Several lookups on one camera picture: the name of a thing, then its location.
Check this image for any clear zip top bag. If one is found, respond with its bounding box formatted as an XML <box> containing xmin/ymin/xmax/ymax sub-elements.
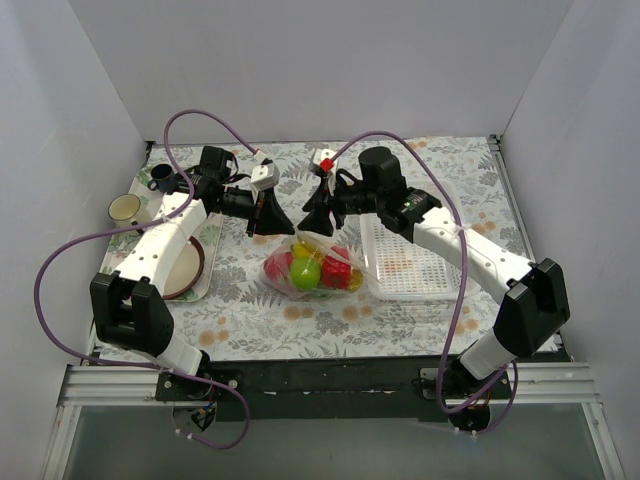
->
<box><xmin>261</xmin><ymin>232</ymin><xmax>377</xmax><ymax>300</ymax></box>

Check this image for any amber fake food piece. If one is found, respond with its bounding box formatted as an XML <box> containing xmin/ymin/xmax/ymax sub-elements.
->
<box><xmin>347</xmin><ymin>269</ymin><xmax>364</xmax><ymax>292</ymax></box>

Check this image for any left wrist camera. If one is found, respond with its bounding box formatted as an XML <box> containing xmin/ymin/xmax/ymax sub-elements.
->
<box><xmin>250</xmin><ymin>163</ymin><xmax>280</xmax><ymax>192</ymax></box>

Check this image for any aluminium frame rail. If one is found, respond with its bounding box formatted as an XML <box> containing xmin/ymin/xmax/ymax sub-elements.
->
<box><xmin>40</xmin><ymin>364</ymin><xmax>166</xmax><ymax>480</ymax></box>

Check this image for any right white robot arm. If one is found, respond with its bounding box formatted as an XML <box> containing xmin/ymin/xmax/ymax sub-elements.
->
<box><xmin>298</xmin><ymin>146</ymin><xmax>570</xmax><ymax>398</ymax></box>

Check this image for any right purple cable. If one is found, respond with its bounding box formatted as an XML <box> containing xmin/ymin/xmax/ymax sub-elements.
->
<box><xmin>332</xmin><ymin>130</ymin><xmax>519</xmax><ymax>435</ymax></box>

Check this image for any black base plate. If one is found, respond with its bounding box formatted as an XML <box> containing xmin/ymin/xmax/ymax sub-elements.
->
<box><xmin>155</xmin><ymin>355</ymin><xmax>516</xmax><ymax>422</ymax></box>

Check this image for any dark blue mug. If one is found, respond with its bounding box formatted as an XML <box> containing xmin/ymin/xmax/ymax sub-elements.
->
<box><xmin>147</xmin><ymin>163</ymin><xmax>189</xmax><ymax>195</ymax></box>

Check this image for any red fake bell pepper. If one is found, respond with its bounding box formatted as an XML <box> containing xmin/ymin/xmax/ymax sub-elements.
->
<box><xmin>321</xmin><ymin>256</ymin><xmax>352</xmax><ymax>290</ymax></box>

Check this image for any green fake apple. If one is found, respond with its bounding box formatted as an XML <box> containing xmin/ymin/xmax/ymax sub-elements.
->
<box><xmin>289</xmin><ymin>259</ymin><xmax>321</xmax><ymax>292</ymax></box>

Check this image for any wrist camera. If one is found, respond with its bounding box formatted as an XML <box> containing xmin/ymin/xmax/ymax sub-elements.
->
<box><xmin>309</xmin><ymin>149</ymin><xmax>339</xmax><ymax>195</ymax></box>
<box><xmin>250</xmin><ymin>163</ymin><xmax>280</xmax><ymax>192</ymax></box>

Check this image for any leaf pattern white tray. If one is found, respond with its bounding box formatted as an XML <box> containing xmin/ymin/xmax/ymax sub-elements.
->
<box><xmin>101</xmin><ymin>167</ymin><xmax>223</xmax><ymax>302</ymax></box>

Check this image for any white plastic basket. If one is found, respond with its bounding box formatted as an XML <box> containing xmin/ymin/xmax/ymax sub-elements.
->
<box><xmin>358</xmin><ymin>178</ymin><xmax>476</xmax><ymax>302</ymax></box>

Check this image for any yellow fake banana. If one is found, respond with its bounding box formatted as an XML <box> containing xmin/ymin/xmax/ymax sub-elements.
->
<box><xmin>290</xmin><ymin>242</ymin><xmax>325</xmax><ymax>263</ymax></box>

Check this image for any red rimmed cream plate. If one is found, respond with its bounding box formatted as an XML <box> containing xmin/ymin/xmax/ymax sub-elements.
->
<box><xmin>163</xmin><ymin>237</ymin><xmax>205</xmax><ymax>300</ymax></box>

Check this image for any cream mug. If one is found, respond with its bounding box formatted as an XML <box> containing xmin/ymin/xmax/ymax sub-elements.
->
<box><xmin>108</xmin><ymin>194</ymin><xmax>153</xmax><ymax>228</ymax></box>

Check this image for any purple cable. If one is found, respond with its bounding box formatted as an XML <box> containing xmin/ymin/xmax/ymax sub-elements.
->
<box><xmin>332</xmin><ymin>130</ymin><xmax>519</xmax><ymax>435</ymax></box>
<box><xmin>32</xmin><ymin>109</ymin><xmax>266</xmax><ymax>450</ymax></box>

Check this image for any pink fake fruit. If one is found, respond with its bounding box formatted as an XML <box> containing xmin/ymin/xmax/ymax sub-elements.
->
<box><xmin>263</xmin><ymin>251</ymin><xmax>293</xmax><ymax>284</ymax></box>

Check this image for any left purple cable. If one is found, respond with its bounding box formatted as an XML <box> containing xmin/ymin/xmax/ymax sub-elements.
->
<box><xmin>32</xmin><ymin>109</ymin><xmax>266</xmax><ymax>450</ymax></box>

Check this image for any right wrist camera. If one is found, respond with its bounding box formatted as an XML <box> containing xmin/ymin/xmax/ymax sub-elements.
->
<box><xmin>309</xmin><ymin>149</ymin><xmax>339</xmax><ymax>195</ymax></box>

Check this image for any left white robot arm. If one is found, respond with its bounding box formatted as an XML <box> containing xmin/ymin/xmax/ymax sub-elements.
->
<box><xmin>90</xmin><ymin>146</ymin><xmax>295</xmax><ymax>400</ymax></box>

